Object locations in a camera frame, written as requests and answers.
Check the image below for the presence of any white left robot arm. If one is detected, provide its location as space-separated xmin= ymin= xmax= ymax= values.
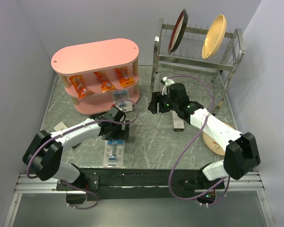
xmin=22 ymin=106 xmax=130 ymax=190

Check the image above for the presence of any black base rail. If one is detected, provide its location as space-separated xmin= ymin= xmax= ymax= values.
xmin=57 ymin=168 xmax=225 ymax=201

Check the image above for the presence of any pink three-tier shelf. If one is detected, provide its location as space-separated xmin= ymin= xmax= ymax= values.
xmin=51 ymin=38 xmax=140 ymax=115

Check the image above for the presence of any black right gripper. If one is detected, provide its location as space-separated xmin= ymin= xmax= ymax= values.
xmin=147 ymin=91 xmax=178 ymax=114

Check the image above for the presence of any blue boxed razor pack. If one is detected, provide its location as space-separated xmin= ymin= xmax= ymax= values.
xmin=113 ymin=90 xmax=133 ymax=113
xmin=103 ymin=140 xmax=125 ymax=168

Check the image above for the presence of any yellow plate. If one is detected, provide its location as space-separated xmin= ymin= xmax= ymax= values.
xmin=202 ymin=14 xmax=227 ymax=60

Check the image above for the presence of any dark red plate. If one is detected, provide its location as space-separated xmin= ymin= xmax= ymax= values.
xmin=168 ymin=9 xmax=188 ymax=54

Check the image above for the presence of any metal dish rack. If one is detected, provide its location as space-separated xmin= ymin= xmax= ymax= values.
xmin=150 ymin=18 xmax=245 ymax=112

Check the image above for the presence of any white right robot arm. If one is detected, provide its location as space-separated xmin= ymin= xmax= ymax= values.
xmin=148 ymin=83 xmax=261 ymax=188

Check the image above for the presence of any white black slim box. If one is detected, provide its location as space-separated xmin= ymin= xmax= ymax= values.
xmin=53 ymin=122 xmax=82 ymax=149
xmin=172 ymin=111 xmax=184 ymax=131

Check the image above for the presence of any orange razor pack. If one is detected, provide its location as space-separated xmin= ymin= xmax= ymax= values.
xmin=115 ymin=66 xmax=135 ymax=88
xmin=94 ymin=70 xmax=115 ymax=93
xmin=68 ymin=75 xmax=92 ymax=99

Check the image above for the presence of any beige flat plate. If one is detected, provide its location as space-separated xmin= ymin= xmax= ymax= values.
xmin=203 ymin=121 xmax=235 ymax=156

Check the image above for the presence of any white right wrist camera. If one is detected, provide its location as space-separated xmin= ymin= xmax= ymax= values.
xmin=161 ymin=77 xmax=175 ymax=95

